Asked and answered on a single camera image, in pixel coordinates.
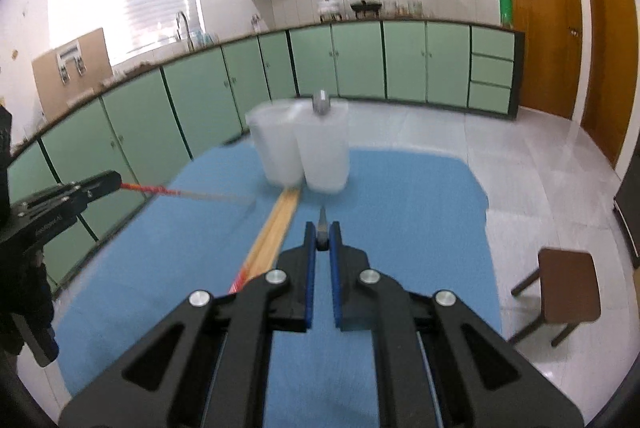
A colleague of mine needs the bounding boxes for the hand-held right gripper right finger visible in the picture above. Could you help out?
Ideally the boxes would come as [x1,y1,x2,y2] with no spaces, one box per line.
[327,220,585,428]

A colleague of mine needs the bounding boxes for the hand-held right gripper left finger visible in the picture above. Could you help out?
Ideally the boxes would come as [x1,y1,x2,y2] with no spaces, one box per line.
[60,220,318,428]

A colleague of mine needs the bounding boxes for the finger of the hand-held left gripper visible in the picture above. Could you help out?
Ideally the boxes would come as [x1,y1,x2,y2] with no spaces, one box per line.
[11,172,122,243]

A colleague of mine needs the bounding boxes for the dark metal spoon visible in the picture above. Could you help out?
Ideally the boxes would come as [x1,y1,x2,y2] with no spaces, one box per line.
[316,205,331,254]

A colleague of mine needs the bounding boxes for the red-tipped wooden chopstick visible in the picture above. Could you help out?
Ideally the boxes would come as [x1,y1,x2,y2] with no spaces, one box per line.
[229,188,297,295]
[240,188,303,284]
[120,182,257,205]

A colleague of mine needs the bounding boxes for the white plastic utensil container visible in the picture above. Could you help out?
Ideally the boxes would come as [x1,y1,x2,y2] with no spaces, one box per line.
[248,103,304,187]
[291,99,350,193]

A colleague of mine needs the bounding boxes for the blue mat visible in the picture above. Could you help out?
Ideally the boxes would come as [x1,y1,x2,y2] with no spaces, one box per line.
[52,140,503,428]

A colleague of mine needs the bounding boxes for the cardboard box on counter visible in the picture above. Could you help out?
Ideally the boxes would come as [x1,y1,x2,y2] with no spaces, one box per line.
[31,27,113,121]

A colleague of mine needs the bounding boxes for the metal kitchen faucet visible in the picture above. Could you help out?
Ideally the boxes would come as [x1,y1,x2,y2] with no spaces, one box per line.
[176,10,196,51]

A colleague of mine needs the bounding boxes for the green lower kitchen cabinets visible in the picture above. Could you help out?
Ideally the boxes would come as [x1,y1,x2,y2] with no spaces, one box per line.
[0,20,526,299]

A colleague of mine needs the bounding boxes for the brown wooden stool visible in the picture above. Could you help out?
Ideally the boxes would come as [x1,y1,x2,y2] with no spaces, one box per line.
[507,248,602,348]

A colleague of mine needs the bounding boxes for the white cooking pot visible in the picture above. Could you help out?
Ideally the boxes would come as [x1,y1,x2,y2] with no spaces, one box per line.
[318,0,343,23]

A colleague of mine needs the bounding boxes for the black wok with lid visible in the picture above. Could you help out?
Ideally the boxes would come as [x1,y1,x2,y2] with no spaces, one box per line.
[350,0,383,19]

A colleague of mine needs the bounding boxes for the plain wooden door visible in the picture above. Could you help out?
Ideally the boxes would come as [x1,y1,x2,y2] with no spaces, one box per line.
[580,0,640,169]

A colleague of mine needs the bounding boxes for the white bracket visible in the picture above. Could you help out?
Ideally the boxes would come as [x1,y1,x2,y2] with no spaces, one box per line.
[56,45,87,84]

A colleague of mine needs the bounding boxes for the wooden door with handle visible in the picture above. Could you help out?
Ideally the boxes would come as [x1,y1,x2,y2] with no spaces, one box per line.
[498,0,583,121]

